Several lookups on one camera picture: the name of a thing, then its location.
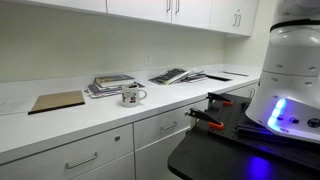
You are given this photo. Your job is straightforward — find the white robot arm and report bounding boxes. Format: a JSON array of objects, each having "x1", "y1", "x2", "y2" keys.
[{"x1": 245, "y1": 0, "x2": 320, "y2": 144}]

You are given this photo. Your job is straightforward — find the fanned magazines pile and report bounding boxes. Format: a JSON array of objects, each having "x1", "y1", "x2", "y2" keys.
[{"x1": 150, "y1": 68, "x2": 206, "y2": 85}]

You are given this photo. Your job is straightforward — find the white mug with cartoon print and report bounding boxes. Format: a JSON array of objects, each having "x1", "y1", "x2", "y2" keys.
[{"x1": 122, "y1": 83, "x2": 147, "y2": 107}]

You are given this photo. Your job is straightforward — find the black flat tablet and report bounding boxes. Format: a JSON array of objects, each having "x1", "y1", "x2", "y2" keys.
[{"x1": 206, "y1": 75, "x2": 232, "y2": 82}]

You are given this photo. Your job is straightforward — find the rear black orange clamp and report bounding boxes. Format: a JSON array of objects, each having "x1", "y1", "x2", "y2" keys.
[{"x1": 206, "y1": 92, "x2": 233, "y2": 106}]

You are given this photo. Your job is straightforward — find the black orange clamp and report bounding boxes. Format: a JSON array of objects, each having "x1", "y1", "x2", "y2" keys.
[
  {"x1": 206, "y1": 92, "x2": 233, "y2": 106},
  {"x1": 187, "y1": 108, "x2": 224, "y2": 130}
]

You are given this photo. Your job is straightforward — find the book on magazine stack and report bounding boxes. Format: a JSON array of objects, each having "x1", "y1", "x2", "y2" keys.
[{"x1": 95, "y1": 74, "x2": 134, "y2": 87}]

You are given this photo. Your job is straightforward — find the stack of magazines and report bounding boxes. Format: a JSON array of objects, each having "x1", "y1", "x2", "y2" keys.
[{"x1": 83, "y1": 81, "x2": 146, "y2": 99}]

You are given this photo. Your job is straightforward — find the front black orange clamp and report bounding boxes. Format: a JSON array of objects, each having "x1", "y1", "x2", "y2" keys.
[{"x1": 187, "y1": 108, "x2": 224, "y2": 130}]

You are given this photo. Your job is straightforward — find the thin dark strip on counter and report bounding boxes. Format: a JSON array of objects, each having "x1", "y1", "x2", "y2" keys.
[{"x1": 222, "y1": 71, "x2": 249, "y2": 77}]

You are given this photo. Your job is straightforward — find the drawer lock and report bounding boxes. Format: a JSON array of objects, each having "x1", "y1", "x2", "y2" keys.
[{"x1": 115, "y1": 136, "x2": 121, "y2": 141}]

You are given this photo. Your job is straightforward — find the black round table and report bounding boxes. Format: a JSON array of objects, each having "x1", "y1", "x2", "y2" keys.
[{"x1": 167, "y1": 121, "x2": 320, "y2": 180}]

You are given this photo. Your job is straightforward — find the black perforated breadboard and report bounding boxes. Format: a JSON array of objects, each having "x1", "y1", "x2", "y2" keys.
[{"x1": 206, "y1": 94, "x2": 320, "y2": 171}]

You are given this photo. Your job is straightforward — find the brown flat board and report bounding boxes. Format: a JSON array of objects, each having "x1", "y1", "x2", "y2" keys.
[{"x1": 28, "y1": 90, "x2": 85, "y2": 115}]

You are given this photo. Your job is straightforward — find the white wall outlet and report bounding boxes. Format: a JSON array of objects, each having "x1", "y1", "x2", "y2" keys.
[{"x1": 145, "y1": 53, "x2": 153, "y2": 66}]

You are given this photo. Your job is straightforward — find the middle drawer handle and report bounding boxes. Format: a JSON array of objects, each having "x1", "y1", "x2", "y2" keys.
[{"x1": 161, "y1": 121, "x2": 178, "y2": 130}]

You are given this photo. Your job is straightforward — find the drawer handle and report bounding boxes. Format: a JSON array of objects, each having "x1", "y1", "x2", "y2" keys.
[
  {"x1": 65, "y1": 152, "x2": 99, "y2": 169},
  {"x1": 161, "y1": 121, "x2": 178, "y2": 130},
  {"x1": 250, "y1": 88, "x2": 255, "y2": 98}
]

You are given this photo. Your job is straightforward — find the upper cabinet handles middle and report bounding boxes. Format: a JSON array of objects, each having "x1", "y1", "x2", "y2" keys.
[{"x1": 166, "y1": 0, "x2": 180, "y2": 13}]

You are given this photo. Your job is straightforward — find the cabinet handles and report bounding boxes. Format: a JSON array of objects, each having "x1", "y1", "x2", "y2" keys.
[
  {"x1": 166, "y1": 0, "x2": 180, "y2": 13},
  {"x1": 233, "y1": 14, "x2": 242, "y2": 27}
]

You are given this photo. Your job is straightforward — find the right drawer handle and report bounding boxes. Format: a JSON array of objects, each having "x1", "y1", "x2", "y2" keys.
[{"x1": 250, "y1": 88, "x2": 255, "y2": 98}]

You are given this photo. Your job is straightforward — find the upper cabinet handles right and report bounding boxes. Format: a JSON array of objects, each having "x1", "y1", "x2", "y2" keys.
[{"x1": 233, "y1": 14, "x2": 242, "y2": 27}]

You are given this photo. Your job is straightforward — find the left drawer handle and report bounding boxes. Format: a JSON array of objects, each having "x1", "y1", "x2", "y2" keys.
[{"x1": 65, "y1": 152, "x2": 99, "y2": 169}]

